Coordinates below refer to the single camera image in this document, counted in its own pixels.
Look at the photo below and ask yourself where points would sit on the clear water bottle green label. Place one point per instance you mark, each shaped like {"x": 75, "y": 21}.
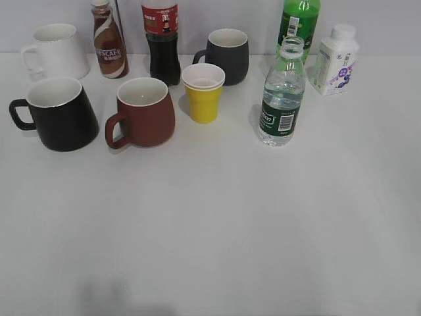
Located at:
{"x": 283, "y": 93}

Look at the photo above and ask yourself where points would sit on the cola bottle red label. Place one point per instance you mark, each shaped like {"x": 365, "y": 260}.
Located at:
{"x": 160, "y": 20}

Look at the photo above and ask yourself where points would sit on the green soda bottle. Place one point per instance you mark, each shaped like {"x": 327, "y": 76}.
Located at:
{"x": 299, "y": 18}

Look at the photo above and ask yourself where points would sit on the black mug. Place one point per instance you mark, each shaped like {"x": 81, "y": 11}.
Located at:
{"x": 60, "y": 111}

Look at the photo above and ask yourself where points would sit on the brown red mug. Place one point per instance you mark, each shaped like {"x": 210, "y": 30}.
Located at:
{"x": 145, "y": 115}

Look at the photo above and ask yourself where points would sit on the Nescafe coffee bottle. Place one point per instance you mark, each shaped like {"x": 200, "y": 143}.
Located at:
{"x": 109, "y": 45}

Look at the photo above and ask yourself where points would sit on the white ceramic mug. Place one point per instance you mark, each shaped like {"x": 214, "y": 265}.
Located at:
{"x": 57, "y": 52}

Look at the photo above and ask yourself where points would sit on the dark grey mug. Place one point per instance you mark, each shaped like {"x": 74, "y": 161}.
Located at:
{"x": 229, "y": 49}

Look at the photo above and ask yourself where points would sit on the yellow paper cup stack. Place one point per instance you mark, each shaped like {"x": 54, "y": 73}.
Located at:
{"x": 203, "y": 83}

